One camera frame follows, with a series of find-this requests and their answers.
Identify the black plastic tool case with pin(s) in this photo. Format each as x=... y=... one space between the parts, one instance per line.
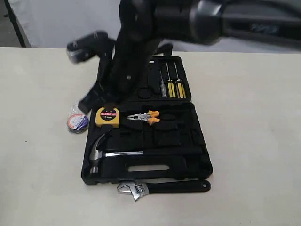
x=178 y=127

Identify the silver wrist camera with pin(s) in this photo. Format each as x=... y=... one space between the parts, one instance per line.
x=84 y=47

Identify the steel claw hammer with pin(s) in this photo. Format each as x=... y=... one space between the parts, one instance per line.
x=96 y=155

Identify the black handled adjustable wrench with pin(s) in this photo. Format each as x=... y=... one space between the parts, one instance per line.
x=139 y=189

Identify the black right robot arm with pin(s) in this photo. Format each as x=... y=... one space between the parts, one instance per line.
x=145 y=23

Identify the yellow black screwdriver left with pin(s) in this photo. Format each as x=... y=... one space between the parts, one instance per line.
x=170 y=84

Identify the black electrical tape roll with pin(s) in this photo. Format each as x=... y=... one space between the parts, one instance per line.
x=77 y=121

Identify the grey tester screwdriver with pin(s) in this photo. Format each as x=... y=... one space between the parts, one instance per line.
x=162 y=86

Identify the yellow black screwdriver right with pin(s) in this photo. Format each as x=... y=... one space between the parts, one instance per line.
x=179 y=84

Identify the yellow tape measure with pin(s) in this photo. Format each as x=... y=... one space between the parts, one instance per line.
x=107 y=117

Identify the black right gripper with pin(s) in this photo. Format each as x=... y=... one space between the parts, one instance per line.
x=119 y=75

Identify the yellow black screwdriver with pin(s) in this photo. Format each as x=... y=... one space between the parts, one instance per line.
x=170 y=84
x=179 y=84

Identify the black stand pole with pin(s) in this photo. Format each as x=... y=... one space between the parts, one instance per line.
x=13 y=19

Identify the orange handled pliers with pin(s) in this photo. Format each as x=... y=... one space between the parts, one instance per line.
x=151 y=117

